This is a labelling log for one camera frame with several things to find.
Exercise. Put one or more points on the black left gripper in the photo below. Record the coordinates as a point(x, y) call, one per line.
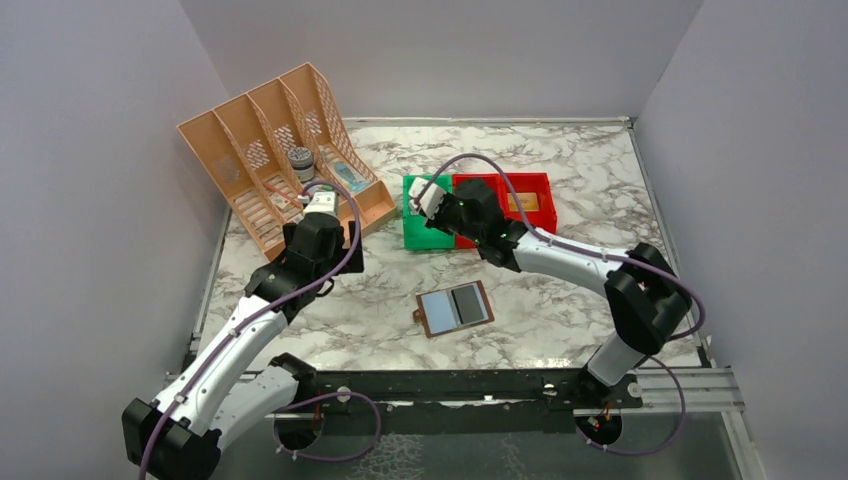
point(356, 265)

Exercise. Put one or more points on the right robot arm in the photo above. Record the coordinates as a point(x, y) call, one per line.
point(645, 299)

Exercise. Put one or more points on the red plastic bin right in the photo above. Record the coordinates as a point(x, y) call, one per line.
point(546, 217)

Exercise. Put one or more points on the gold card in red bin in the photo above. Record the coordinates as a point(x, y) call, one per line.
point(528, 201)

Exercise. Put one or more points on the green plastic bin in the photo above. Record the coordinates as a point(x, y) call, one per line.
point(416, 236)

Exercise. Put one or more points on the blue packet in organizer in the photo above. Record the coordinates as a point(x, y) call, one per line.
point(354, 181)

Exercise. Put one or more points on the peach plastic file organizer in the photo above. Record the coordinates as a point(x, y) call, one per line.
point(243, 142)

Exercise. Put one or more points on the red plastic bin middle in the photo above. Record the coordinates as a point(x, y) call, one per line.
point(479, 208)

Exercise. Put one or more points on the brown leather card holder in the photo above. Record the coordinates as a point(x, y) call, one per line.
point(453, 309)

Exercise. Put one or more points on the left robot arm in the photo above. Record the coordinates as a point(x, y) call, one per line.
point(183, 431)

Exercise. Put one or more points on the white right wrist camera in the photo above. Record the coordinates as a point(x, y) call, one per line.
point(425, 197)

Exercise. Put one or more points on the silver round tin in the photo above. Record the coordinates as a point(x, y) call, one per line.
point(301, 160)

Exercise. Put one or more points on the red pencil in organizer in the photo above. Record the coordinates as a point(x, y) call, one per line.
point(289, 197)

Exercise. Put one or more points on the red plastic bin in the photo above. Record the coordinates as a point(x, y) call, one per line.
point(546, 217)
point(479, 208)

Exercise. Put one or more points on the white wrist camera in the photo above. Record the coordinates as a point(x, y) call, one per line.
point(320, 202)
point(425, 197)

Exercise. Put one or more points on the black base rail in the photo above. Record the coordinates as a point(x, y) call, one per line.
point(434, 402)

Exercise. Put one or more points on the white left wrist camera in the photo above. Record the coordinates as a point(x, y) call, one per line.
point(320, 202)

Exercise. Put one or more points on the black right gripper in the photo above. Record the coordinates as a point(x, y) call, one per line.
point(437, 222)

